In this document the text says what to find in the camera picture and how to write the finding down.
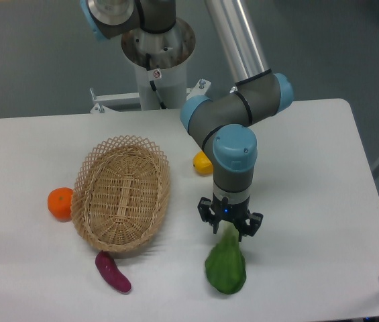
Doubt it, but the yellow mango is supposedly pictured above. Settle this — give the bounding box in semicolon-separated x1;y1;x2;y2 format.
193;151;213;175

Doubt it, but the black cable on pedestal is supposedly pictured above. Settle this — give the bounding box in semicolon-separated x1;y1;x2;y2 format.
146;53;168;110

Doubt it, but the purple sweet potato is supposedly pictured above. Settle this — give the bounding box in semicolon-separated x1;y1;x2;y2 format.
95;251;131;294

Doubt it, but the green leafy vegetable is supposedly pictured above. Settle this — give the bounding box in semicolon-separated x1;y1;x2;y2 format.
205;224;247;295

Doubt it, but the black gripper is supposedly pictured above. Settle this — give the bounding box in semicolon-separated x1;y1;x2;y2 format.
198;193;264;242

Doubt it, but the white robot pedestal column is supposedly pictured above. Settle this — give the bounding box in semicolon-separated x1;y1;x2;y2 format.
121;18;196;109

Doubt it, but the woven wicker basket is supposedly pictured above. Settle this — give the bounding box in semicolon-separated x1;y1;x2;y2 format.
71;135;170;254

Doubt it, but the white metal base frame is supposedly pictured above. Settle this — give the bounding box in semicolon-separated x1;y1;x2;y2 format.
89;78;214;113

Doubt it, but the orange mandarin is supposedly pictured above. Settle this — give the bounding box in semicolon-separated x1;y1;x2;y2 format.
47;187;73;222

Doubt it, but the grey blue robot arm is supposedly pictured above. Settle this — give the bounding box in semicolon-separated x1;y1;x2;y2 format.
80;1;294;237

